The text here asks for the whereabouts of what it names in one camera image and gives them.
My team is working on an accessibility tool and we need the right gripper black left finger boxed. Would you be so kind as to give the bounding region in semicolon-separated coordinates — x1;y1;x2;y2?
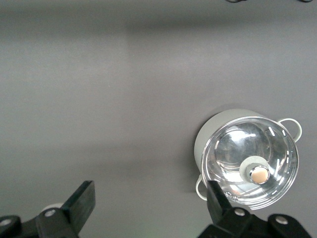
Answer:
0;180;96;238

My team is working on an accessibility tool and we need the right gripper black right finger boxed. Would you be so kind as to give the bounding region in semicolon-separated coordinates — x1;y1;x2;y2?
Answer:
198;180;313;238

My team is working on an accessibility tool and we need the glass lid copper knob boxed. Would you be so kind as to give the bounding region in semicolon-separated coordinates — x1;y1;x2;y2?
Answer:
202;116;300;211

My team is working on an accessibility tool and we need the pale green cooking pot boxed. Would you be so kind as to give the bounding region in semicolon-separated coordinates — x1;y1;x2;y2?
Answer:
194;108;303;211

